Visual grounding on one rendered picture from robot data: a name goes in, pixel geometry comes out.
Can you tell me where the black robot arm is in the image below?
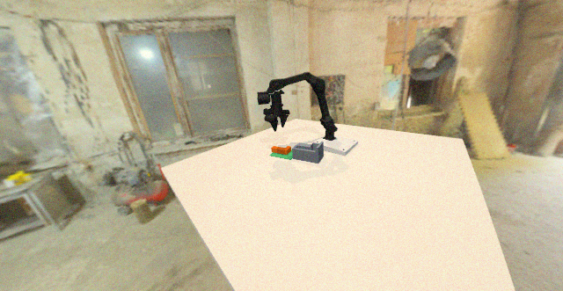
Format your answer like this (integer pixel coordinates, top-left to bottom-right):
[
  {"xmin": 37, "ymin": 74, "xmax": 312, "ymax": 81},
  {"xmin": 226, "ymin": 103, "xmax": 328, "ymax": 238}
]
[{"xmin": 257, "ymin": 72, "xmax": 338, "ymax": 141}]

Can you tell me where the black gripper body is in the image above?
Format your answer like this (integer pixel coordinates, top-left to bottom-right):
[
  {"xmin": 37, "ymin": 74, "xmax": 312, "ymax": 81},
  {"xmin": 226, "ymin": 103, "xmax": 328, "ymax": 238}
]
[{"xmin": 264, "ymin": 103, "xmax": 289, "ymax": 121}]

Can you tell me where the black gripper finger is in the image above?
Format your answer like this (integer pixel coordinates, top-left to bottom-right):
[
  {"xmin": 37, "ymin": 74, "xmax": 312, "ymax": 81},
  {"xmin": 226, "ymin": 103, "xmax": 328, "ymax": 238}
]
[
  {"xmin": 279, "ymin": 115, "xmax": 288, "ymax": 127},
  {"xmin": 268, "ymin": 120, "xmax": 278, "ymax": 132}
]

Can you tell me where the orange l-shaped part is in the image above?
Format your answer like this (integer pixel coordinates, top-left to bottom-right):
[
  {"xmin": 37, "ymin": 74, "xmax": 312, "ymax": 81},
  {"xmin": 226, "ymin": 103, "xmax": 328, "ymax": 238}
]
[{"xmin": 271, "ymin": 146, "xmax": 291, "ymax": 155}]

